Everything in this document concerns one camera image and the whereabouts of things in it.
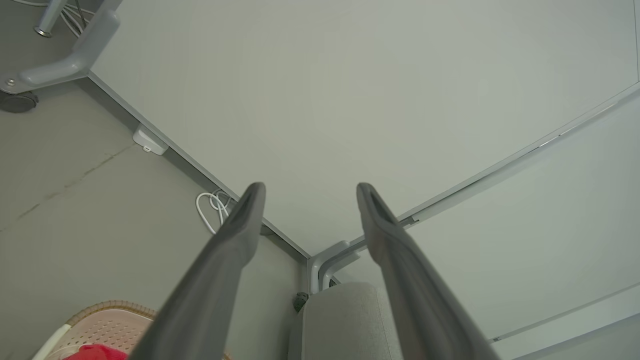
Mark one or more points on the red shorts with white stripe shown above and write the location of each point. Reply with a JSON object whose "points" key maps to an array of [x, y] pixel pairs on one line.
{"points": [[95, 353]]}

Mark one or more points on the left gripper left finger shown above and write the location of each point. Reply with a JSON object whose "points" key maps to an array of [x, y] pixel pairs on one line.
{"points": [[210, 290]]}

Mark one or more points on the cream plastic laundry basket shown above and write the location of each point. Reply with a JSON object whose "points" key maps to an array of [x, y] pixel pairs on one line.
{"points": [[105, 325]]}

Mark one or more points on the black caster wheel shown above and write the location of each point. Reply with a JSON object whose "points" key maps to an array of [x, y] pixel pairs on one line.
{"points": [[19, 101], [300, 301]]}

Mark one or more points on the grey fabric sofa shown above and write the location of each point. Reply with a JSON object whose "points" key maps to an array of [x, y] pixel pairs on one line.
{"points": [[345, 320]]}

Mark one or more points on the grey table leg with caster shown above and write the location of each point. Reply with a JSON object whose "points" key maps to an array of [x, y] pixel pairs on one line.
{"points": [[95, 40]]}

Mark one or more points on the white power adapter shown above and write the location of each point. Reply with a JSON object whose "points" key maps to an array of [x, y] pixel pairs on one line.
{"points": [[147, 140]]}

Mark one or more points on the grey partition leg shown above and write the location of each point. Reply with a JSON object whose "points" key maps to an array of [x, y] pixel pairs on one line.
{"points": [[326, 267], [312, 270]]}

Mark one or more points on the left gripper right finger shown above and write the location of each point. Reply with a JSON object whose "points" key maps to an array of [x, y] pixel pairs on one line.
{"points": [[415, 300]]}

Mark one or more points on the metal table leg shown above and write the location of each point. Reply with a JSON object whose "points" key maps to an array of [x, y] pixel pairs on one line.
{"points": [[50, 17]]}

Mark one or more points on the white partition panel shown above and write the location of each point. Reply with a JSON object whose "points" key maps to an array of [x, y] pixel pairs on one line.
{"points": [[525, 225], [350, 100]]}

